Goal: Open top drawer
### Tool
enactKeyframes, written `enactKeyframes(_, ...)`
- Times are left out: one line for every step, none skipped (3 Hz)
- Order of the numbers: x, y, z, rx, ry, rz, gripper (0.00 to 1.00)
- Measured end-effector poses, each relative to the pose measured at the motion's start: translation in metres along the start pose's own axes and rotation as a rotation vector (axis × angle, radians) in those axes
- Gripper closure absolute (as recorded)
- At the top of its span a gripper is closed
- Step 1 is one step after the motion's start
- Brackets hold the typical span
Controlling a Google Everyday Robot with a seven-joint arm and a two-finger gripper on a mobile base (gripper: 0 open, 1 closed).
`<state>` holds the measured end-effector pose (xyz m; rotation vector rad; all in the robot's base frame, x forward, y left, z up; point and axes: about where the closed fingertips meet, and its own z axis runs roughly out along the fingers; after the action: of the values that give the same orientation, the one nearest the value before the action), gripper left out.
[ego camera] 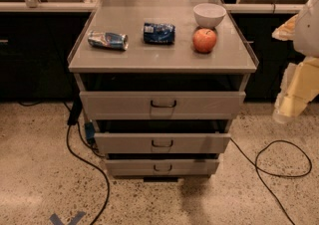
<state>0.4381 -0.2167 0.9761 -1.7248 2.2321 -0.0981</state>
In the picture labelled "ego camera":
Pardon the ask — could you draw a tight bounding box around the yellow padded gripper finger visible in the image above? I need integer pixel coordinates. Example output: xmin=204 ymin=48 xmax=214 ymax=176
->
xmin=272 ymin=15 xmax=297 ymax=41
xmin=272 ymin=57 xmax=319 ymax=123

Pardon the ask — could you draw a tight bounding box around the grey top drawer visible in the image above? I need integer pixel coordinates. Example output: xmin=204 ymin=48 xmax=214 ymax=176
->
xmin=80 ymin=92 xmax=245 ymax=119

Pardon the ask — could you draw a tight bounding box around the grey drawer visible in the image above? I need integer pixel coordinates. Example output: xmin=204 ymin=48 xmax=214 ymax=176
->
xmin=106 ymin=159 xmax=219 ymax=177
xmin=80 ymin=92 xmax=245 ymax=119
xmin=95 ymin=133 xmax=230 ymax=154

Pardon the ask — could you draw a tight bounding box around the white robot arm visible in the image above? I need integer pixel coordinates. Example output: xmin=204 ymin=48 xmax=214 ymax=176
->
xmin=272 ymin=0 xmax=319 ymax=123

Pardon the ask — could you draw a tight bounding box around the grey drawer cabinet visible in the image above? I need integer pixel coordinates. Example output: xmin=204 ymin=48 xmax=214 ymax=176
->
xmin=67 ymin=0 xmax=260 ymax=183

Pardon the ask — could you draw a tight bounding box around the grey middle drawer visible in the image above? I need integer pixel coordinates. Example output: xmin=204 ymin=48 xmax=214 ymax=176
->
xmin=95 ymin=133 xmax=230 ymax=154

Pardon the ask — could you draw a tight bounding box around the grey bottom drawer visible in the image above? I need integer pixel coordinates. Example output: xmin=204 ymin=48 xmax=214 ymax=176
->
xmin=106 ymin=159 xmax=219 ymax=177

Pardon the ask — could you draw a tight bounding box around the white bowl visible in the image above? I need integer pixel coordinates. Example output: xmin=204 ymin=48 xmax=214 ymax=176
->
xmin=193 ymin=3 xmax=226 ymax=29

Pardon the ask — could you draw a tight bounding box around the red apple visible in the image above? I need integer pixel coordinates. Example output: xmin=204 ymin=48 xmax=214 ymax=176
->
xmin=192 ymin=29 xmax=217 ymax=53

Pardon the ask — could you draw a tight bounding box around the crushed silver blue can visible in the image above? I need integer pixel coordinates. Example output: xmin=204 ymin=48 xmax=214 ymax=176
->
xmin=88 ymin=31 xmax=129 ymax=51

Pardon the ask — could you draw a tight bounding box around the small blue plug box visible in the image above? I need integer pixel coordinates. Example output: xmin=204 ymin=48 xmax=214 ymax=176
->
xmin=84 ymin=122 xmax=95 ymax=145

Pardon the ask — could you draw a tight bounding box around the black power adapter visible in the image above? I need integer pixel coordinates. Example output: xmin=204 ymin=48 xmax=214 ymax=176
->
xmin=67 ymin=98 xmax=83 ymax=125

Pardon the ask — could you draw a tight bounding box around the blue tape floor mark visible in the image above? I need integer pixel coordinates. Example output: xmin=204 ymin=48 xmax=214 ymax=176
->
xmin=49 ymin=211 xmax=86 ymax=225

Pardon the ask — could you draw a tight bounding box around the black floor cable right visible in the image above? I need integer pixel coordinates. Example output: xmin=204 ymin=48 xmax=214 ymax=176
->
xmin=229 ymin=137 xmax=313 ymax=225

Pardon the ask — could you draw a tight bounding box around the black floor cable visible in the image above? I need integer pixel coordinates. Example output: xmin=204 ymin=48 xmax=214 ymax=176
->
xmin=229 ymin=137 xmax=313 ymax=225
xmin=17 ymin=101 xmax=111 ymax=225

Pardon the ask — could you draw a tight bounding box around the black floor cable left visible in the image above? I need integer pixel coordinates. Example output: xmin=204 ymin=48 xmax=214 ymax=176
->
xmin=17 ymin=101 xmax=111 ymax=225

